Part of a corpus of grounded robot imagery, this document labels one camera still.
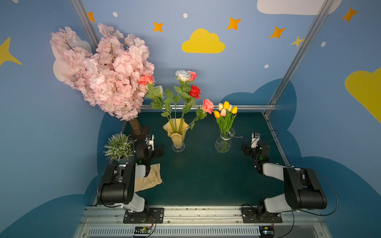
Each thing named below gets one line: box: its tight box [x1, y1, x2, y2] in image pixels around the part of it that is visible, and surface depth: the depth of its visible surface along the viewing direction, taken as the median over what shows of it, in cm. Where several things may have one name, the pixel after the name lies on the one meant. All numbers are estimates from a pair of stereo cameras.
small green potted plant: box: [103, 131, 138, 164], surface depth 84 cm
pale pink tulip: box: [220, 108, 228, 135], surface depth 84 cm
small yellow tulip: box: [223, 100, 231, 135], surface depth 84 cm
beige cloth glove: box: [134, 163, 163, 193], surface depth 87 cm
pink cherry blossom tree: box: [49, 23, 155, 138], surface depth 64 cm
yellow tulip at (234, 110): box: [228, 106, 238, 135], surface depth 87 cm
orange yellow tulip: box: [213, 110, 226, 138], surface depth 83 cm
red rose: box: [180, 84, 202, 134], surface depth 80 cm
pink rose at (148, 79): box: [138, 73, 156, 86], surface depth 73 cm
